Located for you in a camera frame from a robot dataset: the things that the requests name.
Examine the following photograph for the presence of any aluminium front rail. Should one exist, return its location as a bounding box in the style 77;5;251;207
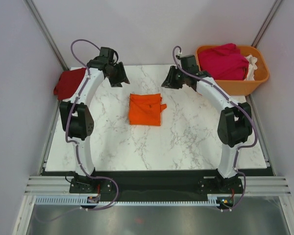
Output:
25;176;291;196

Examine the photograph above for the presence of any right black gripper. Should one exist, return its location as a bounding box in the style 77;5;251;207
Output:
161;66;187;90

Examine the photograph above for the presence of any left aluminium corner post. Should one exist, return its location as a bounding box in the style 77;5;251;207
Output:
24;0;69;71

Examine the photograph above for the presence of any magenta shirt in basket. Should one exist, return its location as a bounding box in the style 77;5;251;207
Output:
197;43;249;81

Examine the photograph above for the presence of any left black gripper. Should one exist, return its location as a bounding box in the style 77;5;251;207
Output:
107;63;130;89

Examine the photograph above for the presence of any folded dark red shirt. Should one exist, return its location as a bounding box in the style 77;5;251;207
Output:
53;68;86;101

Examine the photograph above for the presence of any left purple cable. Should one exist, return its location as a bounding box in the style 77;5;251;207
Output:
34;39;121;223

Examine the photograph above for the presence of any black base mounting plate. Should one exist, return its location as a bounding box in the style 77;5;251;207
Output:
68;168;243;203

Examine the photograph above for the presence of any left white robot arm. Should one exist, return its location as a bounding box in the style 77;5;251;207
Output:
59;47;129;193

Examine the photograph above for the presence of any aluminium corner post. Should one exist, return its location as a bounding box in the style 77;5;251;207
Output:
251;0;284;48
24;0;69;71

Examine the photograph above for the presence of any orange t shirt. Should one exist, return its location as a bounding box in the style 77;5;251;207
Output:
128;94;167;126

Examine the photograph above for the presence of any white slotted cable duct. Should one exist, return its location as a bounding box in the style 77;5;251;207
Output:
35;195;234;206

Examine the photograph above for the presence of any right aluminium corner post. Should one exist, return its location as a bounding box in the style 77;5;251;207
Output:
251;0;284;48

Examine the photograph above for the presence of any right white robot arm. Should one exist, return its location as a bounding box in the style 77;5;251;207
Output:
162;55;256;193

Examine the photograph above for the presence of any white cloth in basket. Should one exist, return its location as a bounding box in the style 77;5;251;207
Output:
244;54;258;81

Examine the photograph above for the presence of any orange plastic basket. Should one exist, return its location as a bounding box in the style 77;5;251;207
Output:
196;45;270;96

